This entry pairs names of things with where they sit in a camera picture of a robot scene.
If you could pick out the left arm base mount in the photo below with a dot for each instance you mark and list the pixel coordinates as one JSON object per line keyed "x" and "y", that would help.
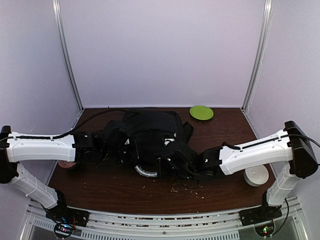
{"x": 66, "y": 219}

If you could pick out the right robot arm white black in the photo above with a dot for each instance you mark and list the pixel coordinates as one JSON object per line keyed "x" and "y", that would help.
{"x": 289, "y": 145}

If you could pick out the right aluminium frame post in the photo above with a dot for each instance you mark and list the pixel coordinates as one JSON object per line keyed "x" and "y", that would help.
{"x": 262, "y": 41}

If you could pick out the red patterned small bowl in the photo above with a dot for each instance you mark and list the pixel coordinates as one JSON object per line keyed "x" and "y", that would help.
{"x": 69, "y": 166}

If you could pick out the green plate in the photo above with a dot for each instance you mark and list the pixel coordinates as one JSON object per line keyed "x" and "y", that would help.
{"x": 201, "y": 112}

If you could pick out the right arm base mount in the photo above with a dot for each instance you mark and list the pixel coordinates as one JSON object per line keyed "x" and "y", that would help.
{"x": 262, "y": 218}

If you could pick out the left aluminium frame post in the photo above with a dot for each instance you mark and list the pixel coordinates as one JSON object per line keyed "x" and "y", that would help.
{"x": 65, "y": 53}

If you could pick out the white bowl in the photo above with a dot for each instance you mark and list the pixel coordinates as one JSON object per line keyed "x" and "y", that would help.
{"x": 256, "y": 176}

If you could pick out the front aluminium rail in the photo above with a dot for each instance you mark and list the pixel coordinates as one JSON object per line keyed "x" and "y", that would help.
{"x": 219, "y": 225}

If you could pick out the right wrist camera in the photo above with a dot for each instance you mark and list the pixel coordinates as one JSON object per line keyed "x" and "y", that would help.
{"x": 167, "y": 141}

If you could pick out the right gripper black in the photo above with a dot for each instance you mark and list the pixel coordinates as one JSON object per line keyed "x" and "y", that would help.
{"x": 163, "y": 173}

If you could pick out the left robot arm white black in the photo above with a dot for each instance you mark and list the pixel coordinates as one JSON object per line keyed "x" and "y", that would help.
{"x": 16, "y": 147}

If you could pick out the aluminium frame post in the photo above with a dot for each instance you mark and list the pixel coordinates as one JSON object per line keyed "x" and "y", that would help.
{"x": 262, "y": 41}
{"x": 65, "y": 53}

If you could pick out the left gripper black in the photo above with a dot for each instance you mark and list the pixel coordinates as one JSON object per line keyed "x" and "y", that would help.
{"x": 134, "y": 156}

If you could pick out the black student backpack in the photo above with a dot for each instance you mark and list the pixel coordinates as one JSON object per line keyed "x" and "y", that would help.
{"x": 148, "y": 129}

